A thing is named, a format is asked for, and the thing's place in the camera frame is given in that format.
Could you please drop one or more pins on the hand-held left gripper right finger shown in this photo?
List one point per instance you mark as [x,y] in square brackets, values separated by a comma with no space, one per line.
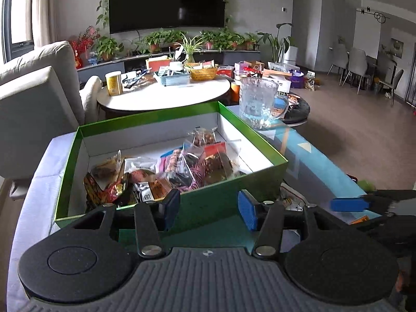
[248,212]

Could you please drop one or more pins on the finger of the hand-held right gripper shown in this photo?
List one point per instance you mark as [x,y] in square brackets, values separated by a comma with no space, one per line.
[349,204]
[380,220]

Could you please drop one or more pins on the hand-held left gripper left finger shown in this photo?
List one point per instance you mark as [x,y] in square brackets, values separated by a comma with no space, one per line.
[170,208]

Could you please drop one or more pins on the orange snack packet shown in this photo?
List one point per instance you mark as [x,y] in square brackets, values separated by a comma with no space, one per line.
[360,220]

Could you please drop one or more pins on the green cardboard box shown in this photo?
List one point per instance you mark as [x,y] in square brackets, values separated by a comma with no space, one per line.
[211,201]

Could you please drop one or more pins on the pile of assorted snack packets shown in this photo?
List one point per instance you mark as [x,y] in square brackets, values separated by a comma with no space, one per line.
[182,169]

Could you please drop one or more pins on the white snack packet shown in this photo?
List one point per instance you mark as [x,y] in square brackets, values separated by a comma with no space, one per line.
[291,198]

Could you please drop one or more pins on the small green object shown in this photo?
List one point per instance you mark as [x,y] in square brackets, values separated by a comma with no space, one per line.
[365,186]

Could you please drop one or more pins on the teal table sheet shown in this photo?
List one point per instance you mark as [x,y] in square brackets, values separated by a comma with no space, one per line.
[308,162]

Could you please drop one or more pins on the clear glass pitcher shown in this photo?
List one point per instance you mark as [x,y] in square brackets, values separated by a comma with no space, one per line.
[256,104]

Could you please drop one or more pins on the round white coffee table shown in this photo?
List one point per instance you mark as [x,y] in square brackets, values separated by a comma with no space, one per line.
[162,97]

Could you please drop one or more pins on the blue plastic tray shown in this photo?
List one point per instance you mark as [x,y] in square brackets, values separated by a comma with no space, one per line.
[172,79]

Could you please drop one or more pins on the grey dining chair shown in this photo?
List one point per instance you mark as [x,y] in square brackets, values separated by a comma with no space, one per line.
[357,63]
[338,57]
[395,81]

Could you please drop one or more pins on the purple gift bag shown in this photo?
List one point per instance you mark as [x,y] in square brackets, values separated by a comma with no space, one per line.
[296,79]

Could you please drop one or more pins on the yellow can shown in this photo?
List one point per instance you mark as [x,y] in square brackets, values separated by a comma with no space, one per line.
[114,84]

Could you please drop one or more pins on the lilac table sheet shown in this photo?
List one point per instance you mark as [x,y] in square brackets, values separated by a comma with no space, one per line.
[35,185]

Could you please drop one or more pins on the wicker basket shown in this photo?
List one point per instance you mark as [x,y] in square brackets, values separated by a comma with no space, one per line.
[203,74]

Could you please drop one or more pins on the dining table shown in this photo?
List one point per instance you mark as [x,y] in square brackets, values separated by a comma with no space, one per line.
[382,66]

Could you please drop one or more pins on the orange box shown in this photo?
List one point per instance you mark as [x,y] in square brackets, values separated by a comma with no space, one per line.
[157,64]

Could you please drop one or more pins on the pile of boxes and bags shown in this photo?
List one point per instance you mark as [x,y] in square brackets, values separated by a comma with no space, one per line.
[253,66]

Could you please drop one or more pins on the dark low television cabinet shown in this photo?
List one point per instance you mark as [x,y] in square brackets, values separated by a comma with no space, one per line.
[97,68]

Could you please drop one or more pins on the spider plant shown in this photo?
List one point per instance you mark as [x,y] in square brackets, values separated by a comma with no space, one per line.
[190,47]

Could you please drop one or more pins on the tall leafy plant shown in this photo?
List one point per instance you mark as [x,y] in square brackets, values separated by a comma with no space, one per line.
[276,44]

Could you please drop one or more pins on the grey armchair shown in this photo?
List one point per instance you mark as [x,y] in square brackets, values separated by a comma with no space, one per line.
[32,104]

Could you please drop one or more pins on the row of potted plants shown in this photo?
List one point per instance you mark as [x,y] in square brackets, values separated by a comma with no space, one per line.
[107,47]

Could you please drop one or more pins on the red ornament plant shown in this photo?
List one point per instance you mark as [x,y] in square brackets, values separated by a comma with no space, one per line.
[81,44]

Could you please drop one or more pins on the beige curtain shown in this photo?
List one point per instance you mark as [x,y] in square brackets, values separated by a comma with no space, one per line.
[42,9]

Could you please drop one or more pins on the narrow black-framed window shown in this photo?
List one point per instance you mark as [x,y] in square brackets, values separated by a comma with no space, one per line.
[19,13]

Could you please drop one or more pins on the framed wall picture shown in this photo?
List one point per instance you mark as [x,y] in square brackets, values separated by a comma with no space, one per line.
[397,46]

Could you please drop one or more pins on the black wall television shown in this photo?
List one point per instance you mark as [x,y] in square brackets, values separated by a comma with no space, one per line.
[169,0]

